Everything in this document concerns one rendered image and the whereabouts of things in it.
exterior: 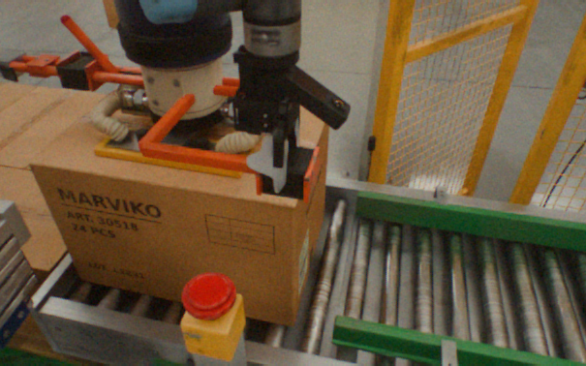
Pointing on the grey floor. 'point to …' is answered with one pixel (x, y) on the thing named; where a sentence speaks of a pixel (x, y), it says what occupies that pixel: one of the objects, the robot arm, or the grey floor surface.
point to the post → (217, 338)
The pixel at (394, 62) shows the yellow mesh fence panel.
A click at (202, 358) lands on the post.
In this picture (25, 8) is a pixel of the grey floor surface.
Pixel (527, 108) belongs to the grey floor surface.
